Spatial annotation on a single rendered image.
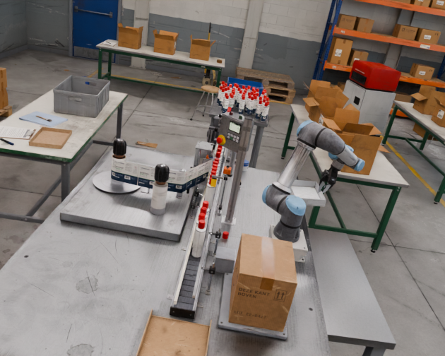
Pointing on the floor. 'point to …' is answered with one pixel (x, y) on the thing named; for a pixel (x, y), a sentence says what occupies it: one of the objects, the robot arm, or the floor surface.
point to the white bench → (82, 131)
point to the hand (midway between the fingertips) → (320, 192)
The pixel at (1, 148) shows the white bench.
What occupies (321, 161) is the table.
